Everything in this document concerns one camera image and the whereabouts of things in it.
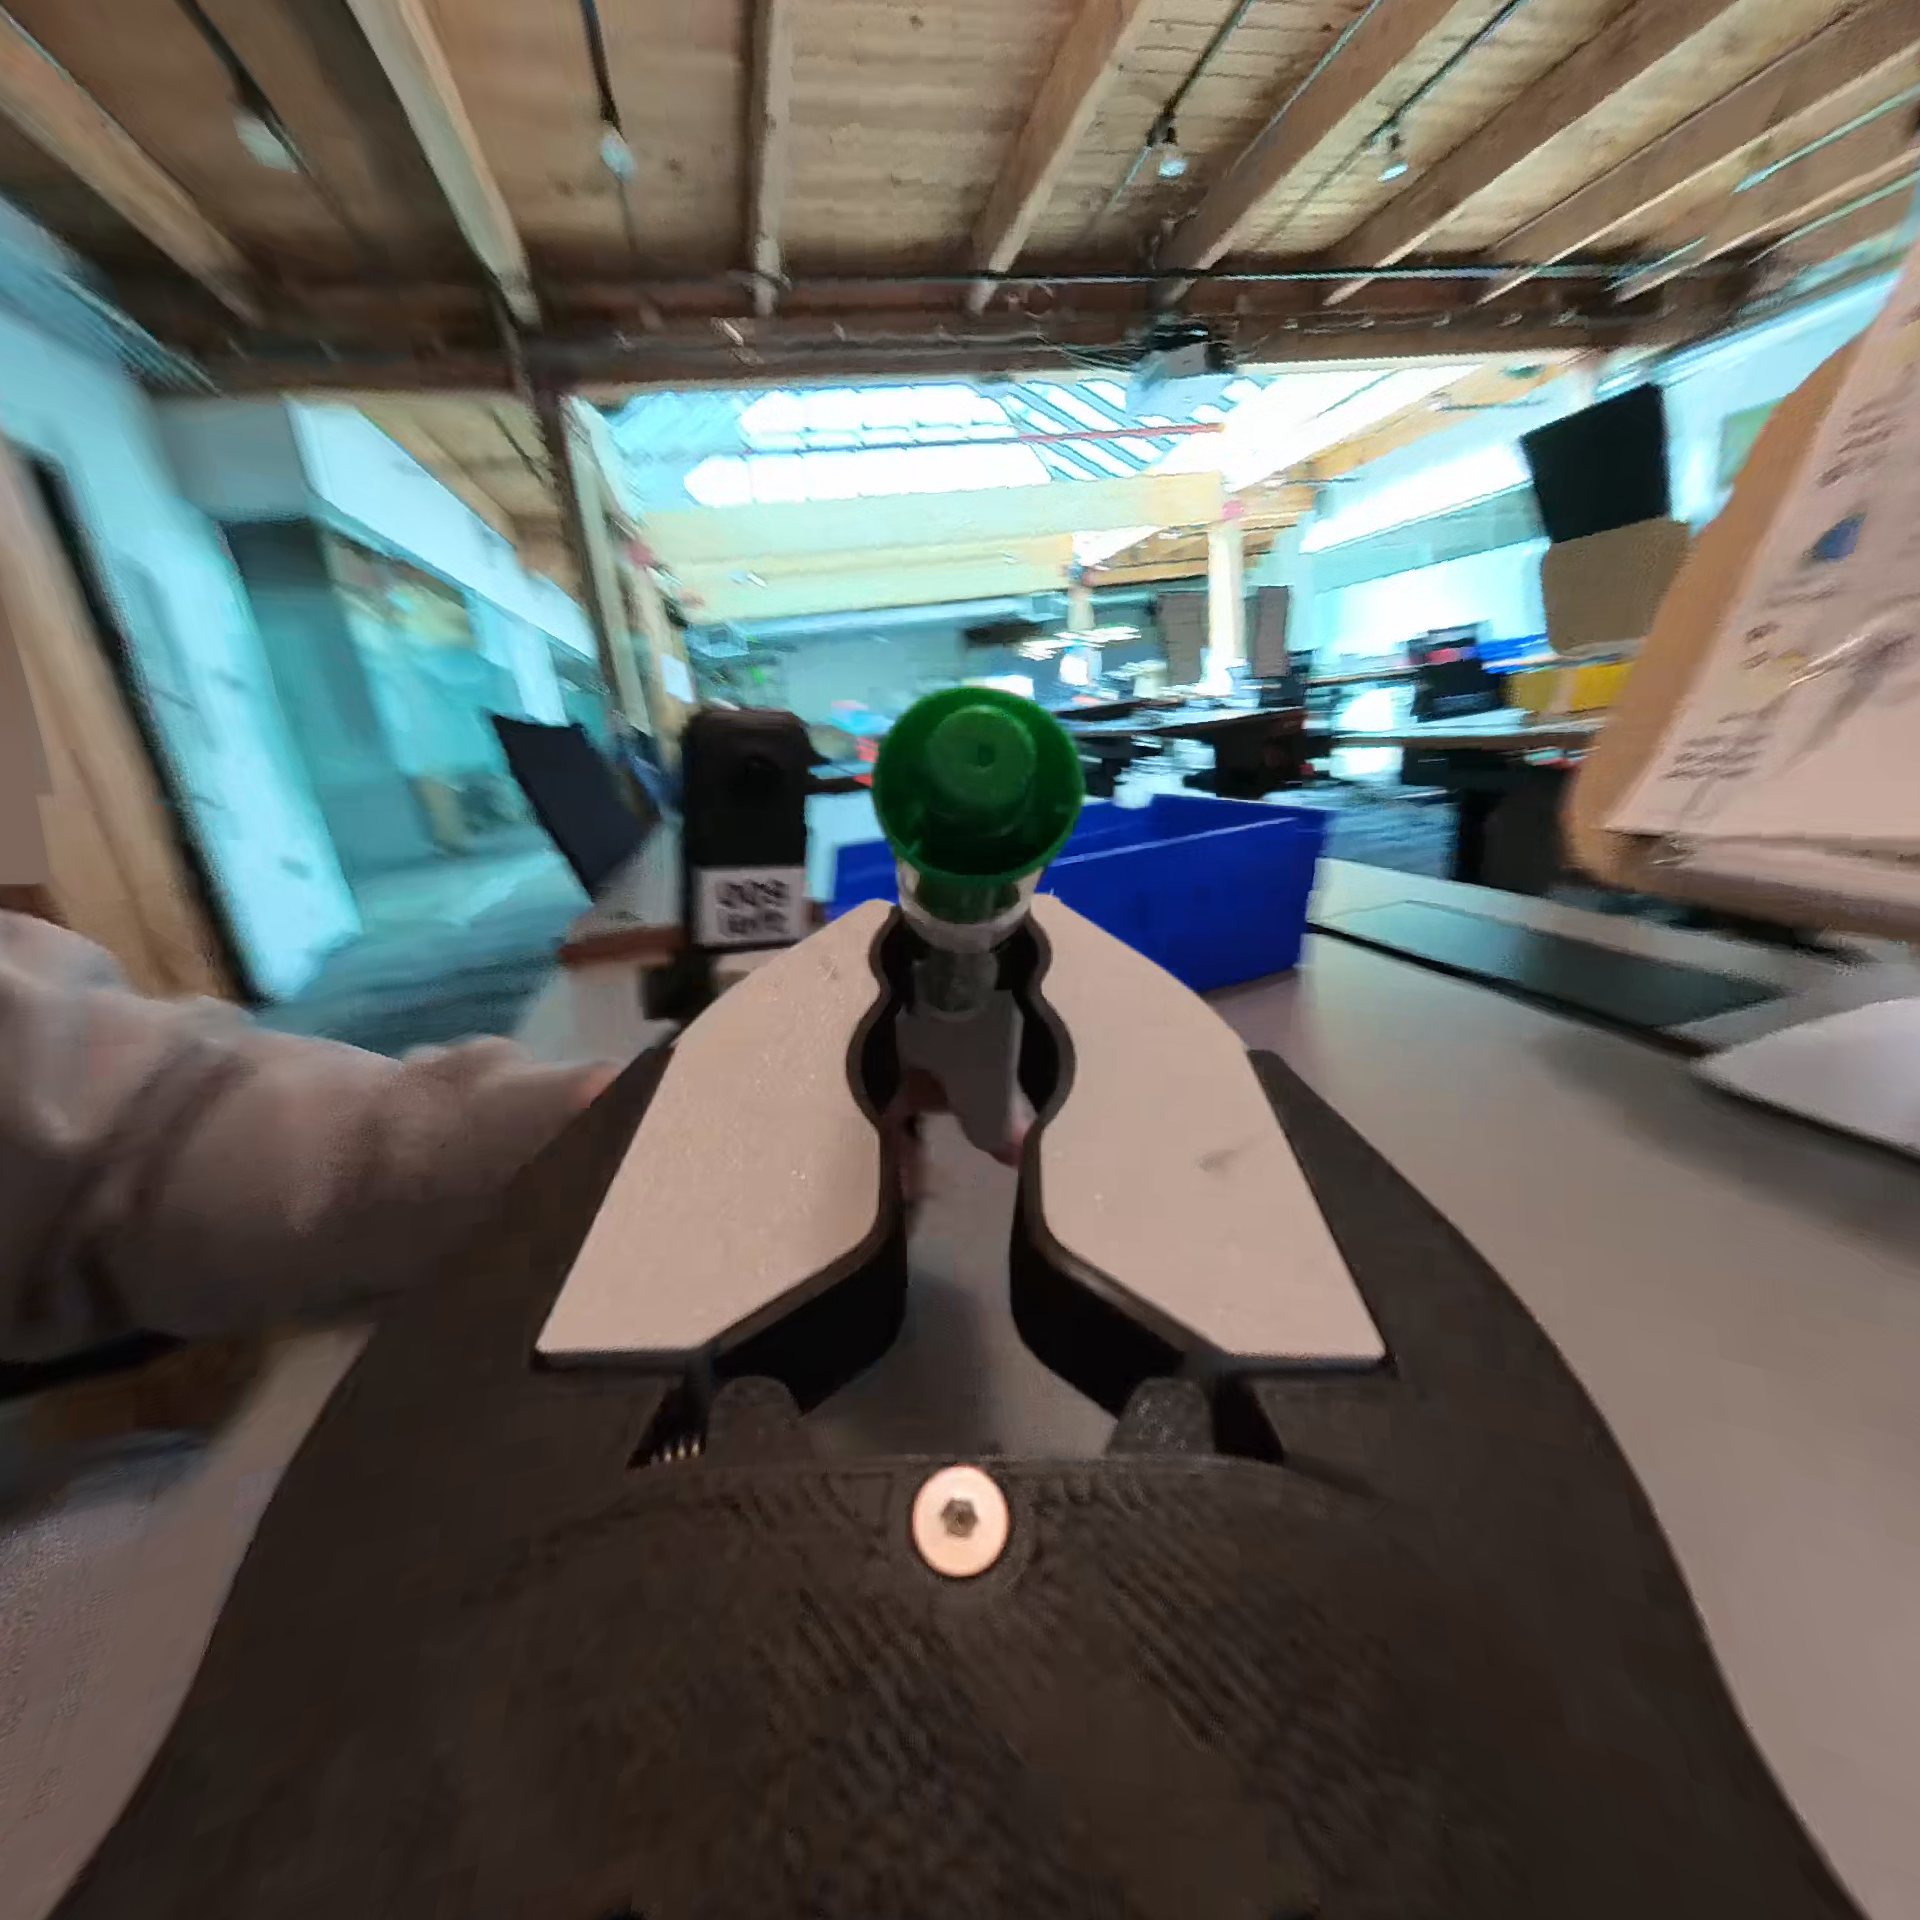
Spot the black desk mat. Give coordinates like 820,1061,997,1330
1305,895,1792,1041

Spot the black office chair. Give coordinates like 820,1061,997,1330
488,711,664,903

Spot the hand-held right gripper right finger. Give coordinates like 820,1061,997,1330
1008,901,1387,1374

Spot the person's left hand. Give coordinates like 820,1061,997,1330
880,1052,1029,1172

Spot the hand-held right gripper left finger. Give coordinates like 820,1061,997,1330
534,901,911,1377

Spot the printed instruction sheet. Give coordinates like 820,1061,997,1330
1607,302,1920,859

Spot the blue plastic bin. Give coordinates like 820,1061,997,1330
831,787,1329,999

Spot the grey desk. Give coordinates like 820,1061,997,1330
0,855,1920,1920

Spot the green marker pen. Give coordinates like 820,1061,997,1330
871,685,1088,1172

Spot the dark computer monitor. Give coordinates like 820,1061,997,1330
1520,385,1675,549

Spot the wooden document stand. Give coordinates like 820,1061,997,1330
1560,257,1920,1166

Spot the person's left forearm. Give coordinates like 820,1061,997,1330
0,908,646,1357

